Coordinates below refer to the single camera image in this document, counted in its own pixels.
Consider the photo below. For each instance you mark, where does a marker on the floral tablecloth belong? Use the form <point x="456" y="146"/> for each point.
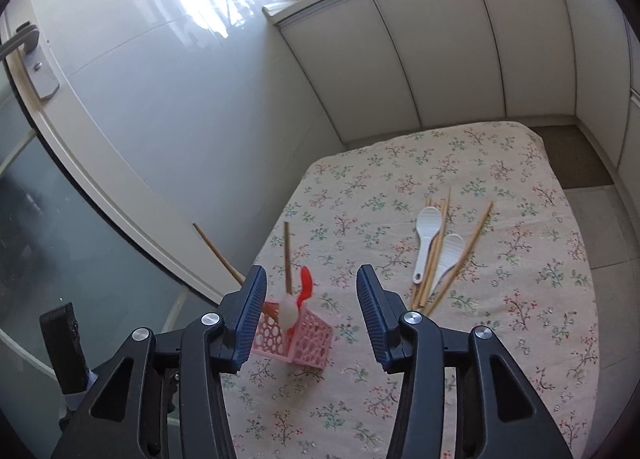
<point x="469" y="225"/>

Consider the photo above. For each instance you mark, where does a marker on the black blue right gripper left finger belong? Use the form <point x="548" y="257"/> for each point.
<point x="124" y="414"/>

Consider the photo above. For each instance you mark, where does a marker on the red plastic spoon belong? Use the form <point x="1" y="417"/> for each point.
<point x="307" y="286"/>

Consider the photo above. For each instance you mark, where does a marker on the small white plastic spoon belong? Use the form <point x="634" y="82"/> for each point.
<point x="428" y="225"/>

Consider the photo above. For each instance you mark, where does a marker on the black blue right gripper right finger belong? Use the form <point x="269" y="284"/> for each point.
<point x="499" y="413"/>

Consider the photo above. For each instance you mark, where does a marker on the white door frame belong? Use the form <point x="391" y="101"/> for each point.
<point x="67" y="128"/>

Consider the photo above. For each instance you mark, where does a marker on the white lower kitchen cabinets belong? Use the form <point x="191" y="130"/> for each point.
<point x="387" y="66"/>

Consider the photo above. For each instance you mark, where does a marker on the brown floor mat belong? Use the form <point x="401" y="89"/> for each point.
<point x="572" y="158"/>

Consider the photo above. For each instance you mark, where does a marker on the pink perforated utensil basket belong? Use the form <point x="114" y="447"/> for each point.
<point x="308" y="346"/>

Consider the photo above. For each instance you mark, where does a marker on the white ridged rice paddle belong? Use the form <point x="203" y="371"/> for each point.
<point x="453" y="247"/>

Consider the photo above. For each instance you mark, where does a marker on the silver door handle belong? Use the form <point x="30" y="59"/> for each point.
<point x="25" y="41"/>

